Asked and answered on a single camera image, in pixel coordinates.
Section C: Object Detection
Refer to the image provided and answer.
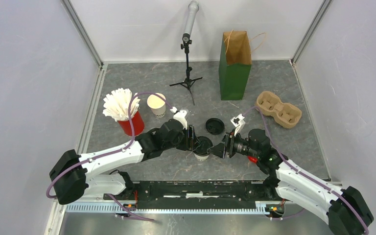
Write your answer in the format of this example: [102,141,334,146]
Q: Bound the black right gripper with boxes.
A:
[207,129,259,159]

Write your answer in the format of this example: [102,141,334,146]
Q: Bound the black plastic cup lid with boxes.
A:
[193,136,213,157]

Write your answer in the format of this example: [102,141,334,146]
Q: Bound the white paper coffee cup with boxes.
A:
[194,152,209,161]

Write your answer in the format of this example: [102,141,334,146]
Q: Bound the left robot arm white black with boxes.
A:
[48,119,203,205]

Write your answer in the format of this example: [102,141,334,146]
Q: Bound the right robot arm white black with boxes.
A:
[207,129,374,235]

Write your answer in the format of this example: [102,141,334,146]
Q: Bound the red horseshoe shaped object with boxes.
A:
[247,156,258,164]

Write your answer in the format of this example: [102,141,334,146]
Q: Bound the red cup holder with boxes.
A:
[117,111,145,137]

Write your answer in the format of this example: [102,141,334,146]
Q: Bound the brown pulp cup carriers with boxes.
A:
[255,91,302,129]

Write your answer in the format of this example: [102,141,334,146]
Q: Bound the green brown paper bag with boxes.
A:
[218,30,256,101]

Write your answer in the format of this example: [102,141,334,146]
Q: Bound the black tripod with grey tube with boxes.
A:
[169,0,203,105]

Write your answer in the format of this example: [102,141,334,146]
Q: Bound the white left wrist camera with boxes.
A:
[170,107,188,130]

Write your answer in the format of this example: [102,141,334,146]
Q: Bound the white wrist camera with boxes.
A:
[170,107,188,130]
[230,114,245,136]

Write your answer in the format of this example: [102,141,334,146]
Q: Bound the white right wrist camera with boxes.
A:
[230,114,245,136]

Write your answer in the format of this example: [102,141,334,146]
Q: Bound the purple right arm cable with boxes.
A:
[242,106,370,235]

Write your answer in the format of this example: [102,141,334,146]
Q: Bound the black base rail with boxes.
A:
[113,180,282,210]

